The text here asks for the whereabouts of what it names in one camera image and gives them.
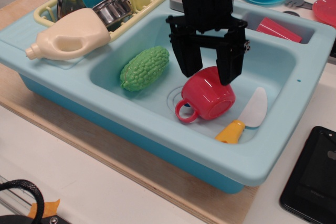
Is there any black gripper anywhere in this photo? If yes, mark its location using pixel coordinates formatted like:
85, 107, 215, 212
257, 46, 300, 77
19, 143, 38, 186
166, 0, 250, 86

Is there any red plastic cup with handle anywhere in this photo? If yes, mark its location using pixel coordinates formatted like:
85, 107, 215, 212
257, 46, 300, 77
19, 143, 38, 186
175, 66, 236, 123

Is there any gray toy faucet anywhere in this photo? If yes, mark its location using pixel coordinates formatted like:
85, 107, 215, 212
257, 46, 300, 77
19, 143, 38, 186
170, 0, 184, 13

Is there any green toy bitter melon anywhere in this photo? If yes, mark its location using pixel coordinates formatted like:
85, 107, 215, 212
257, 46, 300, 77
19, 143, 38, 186
120, 46, 170, 92

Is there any red tumbler in sink compartment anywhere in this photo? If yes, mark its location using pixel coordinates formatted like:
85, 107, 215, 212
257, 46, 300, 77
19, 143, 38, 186
256, 17, 302, 43

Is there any light blue toy sink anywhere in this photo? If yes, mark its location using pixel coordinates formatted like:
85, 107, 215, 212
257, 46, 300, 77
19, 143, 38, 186
1, 0, 335, 193

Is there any steel cooking pot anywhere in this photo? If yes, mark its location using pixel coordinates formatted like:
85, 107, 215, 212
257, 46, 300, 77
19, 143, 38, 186
92, 0, 135, 29

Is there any red plastic plate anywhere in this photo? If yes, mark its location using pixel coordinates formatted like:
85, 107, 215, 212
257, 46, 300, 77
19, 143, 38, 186
312, 0, 335, 28

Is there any cream plastic detergent bottle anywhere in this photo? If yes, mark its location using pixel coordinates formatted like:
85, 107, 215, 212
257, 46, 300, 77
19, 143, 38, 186
25, 8, 110, 60

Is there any plywood board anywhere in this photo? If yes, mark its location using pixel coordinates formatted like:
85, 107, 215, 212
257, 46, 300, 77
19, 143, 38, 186
0, 0, 259, 224

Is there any black smartphone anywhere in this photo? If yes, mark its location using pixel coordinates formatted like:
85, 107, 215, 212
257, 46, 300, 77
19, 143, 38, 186
279, 126, 335, 223

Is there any orange tape piece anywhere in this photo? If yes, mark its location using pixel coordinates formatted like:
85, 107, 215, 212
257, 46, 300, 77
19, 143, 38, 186
27, 199, 60, 219

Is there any toy knife yellow handle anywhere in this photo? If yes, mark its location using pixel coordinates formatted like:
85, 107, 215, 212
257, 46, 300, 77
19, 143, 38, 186
214, 86, 268, 144

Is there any black braided cable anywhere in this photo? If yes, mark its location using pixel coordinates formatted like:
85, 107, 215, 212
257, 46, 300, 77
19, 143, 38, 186
0, 179, 45, 224

